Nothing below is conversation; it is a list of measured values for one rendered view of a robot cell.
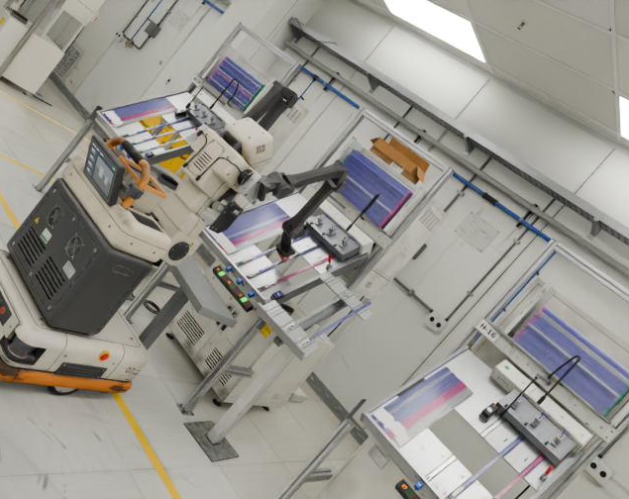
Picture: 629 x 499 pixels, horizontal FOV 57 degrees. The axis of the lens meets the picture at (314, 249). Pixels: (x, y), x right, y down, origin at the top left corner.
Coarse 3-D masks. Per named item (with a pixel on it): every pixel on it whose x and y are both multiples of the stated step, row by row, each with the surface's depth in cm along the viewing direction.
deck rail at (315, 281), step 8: (360, 256) 327; (344, 264) 321; (352, 264) 324; (360, 264) 330; (336, 272) 319; (344, 272) 324; (312, 280) 309; (320, 280) 313; (296, 288) 303; (304, 288) 308; (288, 296) 303; (264, 304) 294
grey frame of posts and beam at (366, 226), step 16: (352, 128) 365; (336, 144) 365; (448, 176) 324; (432, 192) 324; (352, 208) 343; (416, 208) 326; (368, 224) 334; (400, 224) 328; (384, 240) 327; (160, 272) 336; (144, 288) 339; (128, 320) 342; (256, 320) 295; (224, 368) 298; (208, 384) 298; (192, 400) 299; (256, 400) 342
